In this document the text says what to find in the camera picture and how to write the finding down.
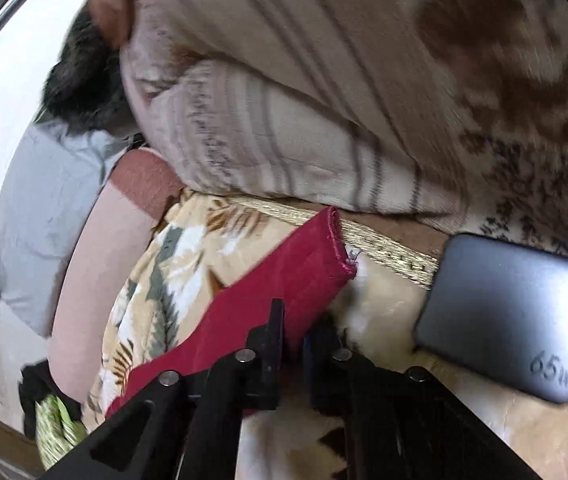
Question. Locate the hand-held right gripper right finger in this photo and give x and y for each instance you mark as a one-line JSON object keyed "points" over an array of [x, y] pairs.
{"points": [[321, 375]]}

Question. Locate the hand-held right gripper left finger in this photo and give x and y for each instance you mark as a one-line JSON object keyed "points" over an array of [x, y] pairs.
{"points": [[266, 360]]}

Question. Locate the dark red sweater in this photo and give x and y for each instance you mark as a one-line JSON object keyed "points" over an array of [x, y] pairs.
{"points": [[274, 270]]}

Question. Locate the leaf print fleece blanket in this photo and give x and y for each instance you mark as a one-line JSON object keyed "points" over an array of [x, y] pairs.
{"points": [[184, 260]]}

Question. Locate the long pink sofa cushion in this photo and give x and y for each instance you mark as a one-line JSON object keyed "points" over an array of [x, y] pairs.
{"points": [[99, 270]]}

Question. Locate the grey power adapter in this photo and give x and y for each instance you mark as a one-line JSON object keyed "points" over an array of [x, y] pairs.
{"points": [[504, 305]]}

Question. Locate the green patterned pillow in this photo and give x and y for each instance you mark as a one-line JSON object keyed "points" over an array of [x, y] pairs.
{"points": [[54, 430]]}

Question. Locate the black garment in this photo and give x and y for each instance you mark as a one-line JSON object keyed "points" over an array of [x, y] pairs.
{"points": [[34, 385]]}

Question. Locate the grey pillow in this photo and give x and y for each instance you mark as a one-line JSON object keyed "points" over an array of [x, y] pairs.
{"points": [[39, 210]]}

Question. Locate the beige striped quilt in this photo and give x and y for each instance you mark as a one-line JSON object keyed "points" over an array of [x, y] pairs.
{"points": [[314, 85]]}

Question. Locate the black fur-trimmed coat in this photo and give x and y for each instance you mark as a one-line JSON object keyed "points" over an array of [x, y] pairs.
{"points": [[79, 90]]}

